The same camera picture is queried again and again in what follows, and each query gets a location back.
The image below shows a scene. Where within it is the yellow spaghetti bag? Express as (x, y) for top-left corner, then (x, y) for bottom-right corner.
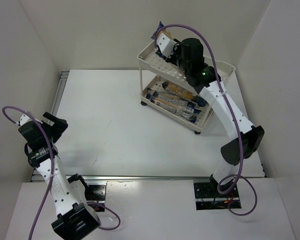
(162, 81), (206, 107)
(151, 21), (179, 59)

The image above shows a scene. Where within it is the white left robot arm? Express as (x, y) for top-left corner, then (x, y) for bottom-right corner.
(18, 112), (101, 240)

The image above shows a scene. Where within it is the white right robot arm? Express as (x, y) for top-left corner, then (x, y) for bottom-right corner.
(156, 36), (265, 191)

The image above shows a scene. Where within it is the cream two-tier shelf cart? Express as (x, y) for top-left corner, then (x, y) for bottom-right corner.
(136, 39), (237, 136)

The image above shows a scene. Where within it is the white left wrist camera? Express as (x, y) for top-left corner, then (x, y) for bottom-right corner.
(16, 113), (32, 127)

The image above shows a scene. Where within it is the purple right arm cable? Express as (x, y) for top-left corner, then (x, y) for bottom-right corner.
(153, 23), (259, 216)

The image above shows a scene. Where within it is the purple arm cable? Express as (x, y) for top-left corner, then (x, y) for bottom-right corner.
(1, 106), (123, 240)
(153, 23), (259, 216)

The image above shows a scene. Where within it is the aluminium table edge rail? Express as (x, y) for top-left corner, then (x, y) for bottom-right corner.
(50, 71), (70, 115)

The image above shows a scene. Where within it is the front aluminium rail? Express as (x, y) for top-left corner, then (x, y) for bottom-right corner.
(31, 174), (216, 185)

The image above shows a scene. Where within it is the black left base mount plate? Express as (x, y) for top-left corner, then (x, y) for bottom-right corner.
(84, 181), (107, 213)

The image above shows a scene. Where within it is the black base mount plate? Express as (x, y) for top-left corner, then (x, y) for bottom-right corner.
(84, 181), (107, 213)
(193, 182), (242, 211)

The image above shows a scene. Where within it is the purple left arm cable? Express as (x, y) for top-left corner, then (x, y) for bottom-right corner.
(1, 106), (123, 240)

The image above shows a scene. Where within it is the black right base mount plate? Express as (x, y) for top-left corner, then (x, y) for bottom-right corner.
(193, 182), (242, 211)

